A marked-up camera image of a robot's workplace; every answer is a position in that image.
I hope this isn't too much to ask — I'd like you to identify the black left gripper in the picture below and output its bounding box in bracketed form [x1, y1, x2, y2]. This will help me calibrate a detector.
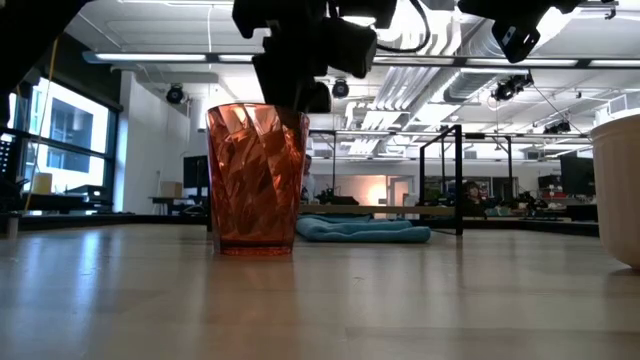
[232, 0, 399, 114]

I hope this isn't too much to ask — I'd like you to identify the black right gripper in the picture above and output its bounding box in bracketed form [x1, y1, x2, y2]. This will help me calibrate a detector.
[492, 18, 542, 64]

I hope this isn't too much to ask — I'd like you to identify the orange faceted plastic tumbler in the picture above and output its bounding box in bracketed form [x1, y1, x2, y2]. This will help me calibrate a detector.
[205, 102, 311, 257]

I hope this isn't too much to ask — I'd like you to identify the cream ribbed ceramic mug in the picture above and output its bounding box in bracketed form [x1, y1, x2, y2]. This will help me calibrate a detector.
[589, 113, 640, 271]

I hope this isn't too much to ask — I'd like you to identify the black ceiling lamp cluster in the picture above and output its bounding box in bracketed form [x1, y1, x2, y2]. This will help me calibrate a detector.
[491, 72, 535, 102]

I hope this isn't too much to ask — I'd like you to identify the person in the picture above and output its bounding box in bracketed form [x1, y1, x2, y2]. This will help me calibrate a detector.
[302, 154, 317, 202]

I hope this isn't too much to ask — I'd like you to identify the black computer monitor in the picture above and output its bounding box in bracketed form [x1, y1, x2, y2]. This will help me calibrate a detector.
[182, 154, 210, 190]

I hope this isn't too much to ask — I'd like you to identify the long ceiling light bar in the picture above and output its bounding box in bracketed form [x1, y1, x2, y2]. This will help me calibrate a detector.
[82, 49, 640, 70]

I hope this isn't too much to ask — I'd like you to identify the large black monitor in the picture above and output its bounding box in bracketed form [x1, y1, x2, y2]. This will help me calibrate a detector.
[559, 154, 597, 197]

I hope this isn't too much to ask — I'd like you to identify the brown cardboard box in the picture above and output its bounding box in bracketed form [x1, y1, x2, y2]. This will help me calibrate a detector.
[159, 180, 184, 199]

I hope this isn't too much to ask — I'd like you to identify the blue folded towel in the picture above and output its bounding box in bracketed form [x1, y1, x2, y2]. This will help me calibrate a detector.
[295, 214, 432, 244]

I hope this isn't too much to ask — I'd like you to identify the large window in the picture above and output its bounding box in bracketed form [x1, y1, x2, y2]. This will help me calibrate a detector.
[9, 74, 120, 211]

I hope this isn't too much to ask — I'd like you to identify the black case on desk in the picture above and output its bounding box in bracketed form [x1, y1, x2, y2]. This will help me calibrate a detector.
[64, 184, 109, 203]

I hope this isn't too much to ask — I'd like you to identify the black desk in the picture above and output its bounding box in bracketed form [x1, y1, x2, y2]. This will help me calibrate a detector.
[0, 193, 114, 217]

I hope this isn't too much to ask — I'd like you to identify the yellow box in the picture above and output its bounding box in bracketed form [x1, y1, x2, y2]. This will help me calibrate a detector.
[32, 172, 54, 195]

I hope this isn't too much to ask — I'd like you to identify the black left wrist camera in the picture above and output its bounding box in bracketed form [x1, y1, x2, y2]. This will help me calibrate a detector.
[319, 17, 379, 80]

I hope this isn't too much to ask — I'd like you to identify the black frame wooden shelf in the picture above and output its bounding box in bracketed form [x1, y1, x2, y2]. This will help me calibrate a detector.
[206, 124, 464, 237]

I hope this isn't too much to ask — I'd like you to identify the yellow hanging cable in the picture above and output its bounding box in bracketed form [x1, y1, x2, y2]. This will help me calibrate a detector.
[22, 37, 60, 211]

